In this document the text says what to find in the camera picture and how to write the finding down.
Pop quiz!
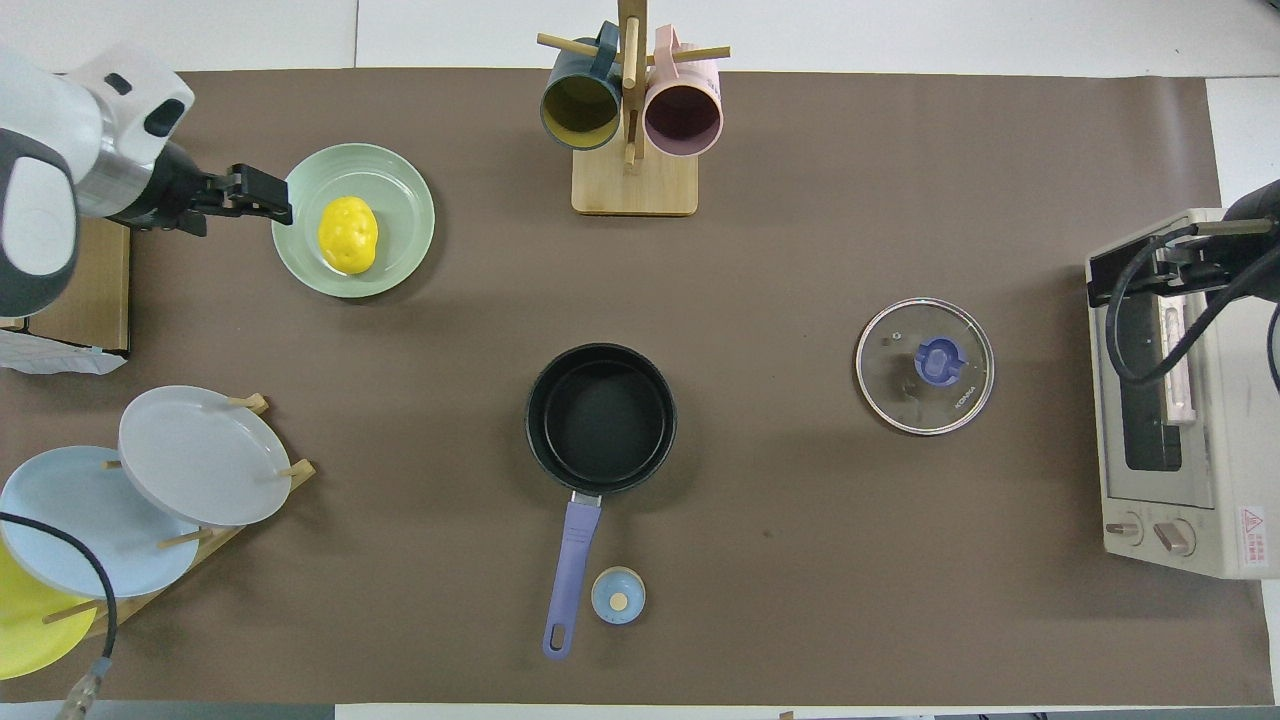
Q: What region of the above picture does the brown table mat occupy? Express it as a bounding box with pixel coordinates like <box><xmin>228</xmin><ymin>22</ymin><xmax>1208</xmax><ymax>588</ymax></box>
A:
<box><xmin>0</xmin><ymin>68</ymin><xmax>1276</xmax><ymax>706</ymax></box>

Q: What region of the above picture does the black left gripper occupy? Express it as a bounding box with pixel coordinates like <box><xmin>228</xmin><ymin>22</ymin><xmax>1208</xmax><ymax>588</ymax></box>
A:
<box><xmin>125</xmin><ymin>142</ymin><xmax>293</xmax><ymax>238</ymax></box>

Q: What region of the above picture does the wooden plate rack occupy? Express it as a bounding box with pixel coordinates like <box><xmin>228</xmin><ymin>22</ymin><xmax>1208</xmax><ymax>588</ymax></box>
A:
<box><xmin>42</xmin><ymin>393</ymin><xmax>317</xmax><ymax>639</ymax></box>

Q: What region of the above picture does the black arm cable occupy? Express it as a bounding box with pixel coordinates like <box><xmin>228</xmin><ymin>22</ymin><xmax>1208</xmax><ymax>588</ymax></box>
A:
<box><xmin>1103</xmin><ymin>220</ymin><xmax>1280</xmax><ymax>391</ymax></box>
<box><xmin>0</xmin><ymin>512</ymin><xmax>119</xmax><ymax>720</ymax></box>

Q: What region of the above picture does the grey plate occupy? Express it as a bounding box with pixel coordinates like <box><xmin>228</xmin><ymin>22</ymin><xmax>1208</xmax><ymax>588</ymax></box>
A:
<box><xmin>118</xmin><ymin>385</ymin><xmax>293</xmax><ymax>528</ymax></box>

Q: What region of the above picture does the wooden mug tree stand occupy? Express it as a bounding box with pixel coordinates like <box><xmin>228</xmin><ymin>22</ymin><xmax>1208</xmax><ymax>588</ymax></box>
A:
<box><xmin>536</xmin><ymin>0</ymin><xmax>732</xmax><ymax>217</ymax></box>

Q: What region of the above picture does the white patterned cloth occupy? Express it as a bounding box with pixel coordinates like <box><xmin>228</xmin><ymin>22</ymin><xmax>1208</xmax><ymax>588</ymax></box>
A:
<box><xmin>0</xmin><ymin>328</ymin><xmax>131</xmax><ymax>377</ymax></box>

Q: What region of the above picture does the dark blue mug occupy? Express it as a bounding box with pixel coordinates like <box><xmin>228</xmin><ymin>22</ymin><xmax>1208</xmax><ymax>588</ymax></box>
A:
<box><xmin>540</xmin><ymin>22</ymin><xmax>624</xmax><ymax>152</ymax></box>

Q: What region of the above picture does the pink mug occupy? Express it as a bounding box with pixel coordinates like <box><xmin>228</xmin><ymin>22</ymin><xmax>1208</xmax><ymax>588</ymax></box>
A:
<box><xmin>643</xmin><ymin>25</ymin><xmax>724</xmax><ymax>158</ymax></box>

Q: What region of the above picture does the yellow potato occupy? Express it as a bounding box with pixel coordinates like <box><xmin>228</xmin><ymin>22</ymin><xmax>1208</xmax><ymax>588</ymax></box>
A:
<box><xmin>317</xmin><ymin>196</ymin><xmax>381</xmax><ymax>275</ymax></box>

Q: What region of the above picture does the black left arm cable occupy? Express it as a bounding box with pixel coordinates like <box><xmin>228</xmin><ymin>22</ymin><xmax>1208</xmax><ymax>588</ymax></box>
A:
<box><xmin>0</xmin><ymin>512</ymin><xmax>119</xmax><ymax>720</ymax></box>

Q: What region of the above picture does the light blue plate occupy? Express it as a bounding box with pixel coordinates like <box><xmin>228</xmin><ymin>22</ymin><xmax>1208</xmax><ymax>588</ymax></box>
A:
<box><xmin>0</xmin><ymin>445</ymin><xmax>201</xmax><ymax>600</ymax></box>

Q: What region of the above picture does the green plate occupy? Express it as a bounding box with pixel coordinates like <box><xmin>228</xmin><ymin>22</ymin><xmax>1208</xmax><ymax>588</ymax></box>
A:
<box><xmin>271</xmin><ymin>143</ymin><xmax>437</xmax><ymax>299</ymax></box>

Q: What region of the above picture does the dark pot with purple handle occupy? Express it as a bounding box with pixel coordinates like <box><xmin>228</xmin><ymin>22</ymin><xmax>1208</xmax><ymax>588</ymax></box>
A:
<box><xmin>524</xmin><ymin>343</ymin><xmax>679</xmax><ymax>661</ymax></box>

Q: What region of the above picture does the glass lid with purple knob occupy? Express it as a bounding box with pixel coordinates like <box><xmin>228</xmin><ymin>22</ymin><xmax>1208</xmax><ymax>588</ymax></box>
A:
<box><xmin>855</xmin><ymin>297</ymin><xmax>996</xmax><ymax>437</ymax></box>

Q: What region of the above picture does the beige toaster oven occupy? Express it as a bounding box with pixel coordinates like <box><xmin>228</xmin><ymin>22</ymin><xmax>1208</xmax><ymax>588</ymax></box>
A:
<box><xmin>1085</xmin><ymin>207</ymin><xmax>1280</xmax><ymax>581</ymax></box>

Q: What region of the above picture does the wooden shelf with wire basket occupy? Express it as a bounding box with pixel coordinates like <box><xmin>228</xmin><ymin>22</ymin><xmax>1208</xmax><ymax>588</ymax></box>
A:
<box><xmin>0</xmin><ymin>215</ymin><xmax>133</xmax><ymax>353</ymax></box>

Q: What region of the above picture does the yellow plate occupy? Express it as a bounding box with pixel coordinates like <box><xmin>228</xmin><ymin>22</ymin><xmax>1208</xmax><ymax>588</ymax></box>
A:
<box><xmin>0</xmin><ymin>540</ymin><xmax>99</xmax><ymax>681</ymax></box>

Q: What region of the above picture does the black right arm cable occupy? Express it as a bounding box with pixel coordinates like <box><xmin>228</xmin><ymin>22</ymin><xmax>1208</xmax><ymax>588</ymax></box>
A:
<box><xmin>1103</xmin><ymin>220</ymin><xmax>1280</xmax><ymax>391</ymax></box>

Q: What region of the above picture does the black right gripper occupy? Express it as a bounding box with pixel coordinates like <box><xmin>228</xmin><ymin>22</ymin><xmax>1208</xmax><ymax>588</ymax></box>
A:
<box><xmin>1088</xmin><ymin>180</ymin><xmax>1280</xmax><ymax>307</ymax></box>

